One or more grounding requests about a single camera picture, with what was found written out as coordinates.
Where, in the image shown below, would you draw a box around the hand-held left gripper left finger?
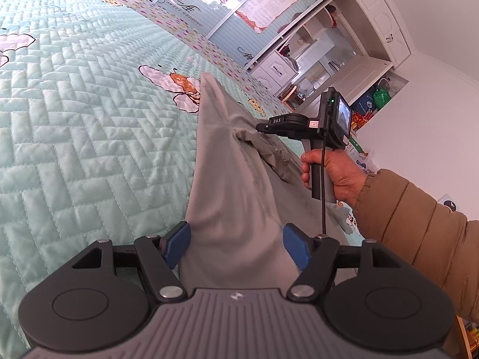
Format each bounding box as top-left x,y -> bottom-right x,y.
71,221 -> 191,302

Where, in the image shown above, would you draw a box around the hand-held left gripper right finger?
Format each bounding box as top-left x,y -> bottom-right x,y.
282,223 -> 405,302

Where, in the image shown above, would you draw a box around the grey t-shirt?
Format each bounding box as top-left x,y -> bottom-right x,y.
179,73 -> 360,292

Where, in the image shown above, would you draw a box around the person's right forearm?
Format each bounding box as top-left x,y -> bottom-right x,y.
352,168 -> 479,322

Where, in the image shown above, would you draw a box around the person's right hand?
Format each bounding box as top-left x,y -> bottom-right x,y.
300,149 -> 369,208

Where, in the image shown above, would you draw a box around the wooden chair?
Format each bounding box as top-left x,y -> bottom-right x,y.
281,84 -> 300,107

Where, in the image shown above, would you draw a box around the white drawer cabinet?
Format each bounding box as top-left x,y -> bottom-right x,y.
251,50 -> 300,96

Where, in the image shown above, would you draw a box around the colourful boxes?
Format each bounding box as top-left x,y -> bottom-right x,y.
350,112 -> 375,132

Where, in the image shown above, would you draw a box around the blue bag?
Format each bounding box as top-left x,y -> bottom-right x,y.
354,93 -> 377,115

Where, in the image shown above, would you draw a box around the green bag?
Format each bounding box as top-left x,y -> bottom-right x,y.
374,88 -> 392,111

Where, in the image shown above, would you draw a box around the pink-bordered poster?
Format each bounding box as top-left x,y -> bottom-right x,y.
235,0 -> 300,32

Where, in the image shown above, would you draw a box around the quilted bee-print bedspread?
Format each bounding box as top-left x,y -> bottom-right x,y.
0,0 -> 367,348

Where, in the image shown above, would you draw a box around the sliding-door wardrobe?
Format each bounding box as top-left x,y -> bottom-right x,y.
112,0 -> 416,83

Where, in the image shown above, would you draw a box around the black cable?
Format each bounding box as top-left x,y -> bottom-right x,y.
320,129 -> 330,238

